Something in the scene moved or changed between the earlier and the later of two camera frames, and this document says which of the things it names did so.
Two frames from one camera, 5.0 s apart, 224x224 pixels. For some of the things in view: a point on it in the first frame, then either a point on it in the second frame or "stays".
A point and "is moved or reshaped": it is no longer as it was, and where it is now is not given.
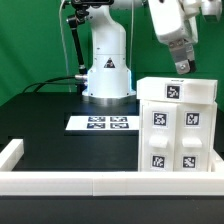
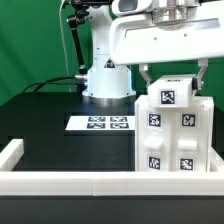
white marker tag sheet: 107,122 stays
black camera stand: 79,17 stays
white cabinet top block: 176,90 is moved or reshaped
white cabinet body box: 176,136 stays
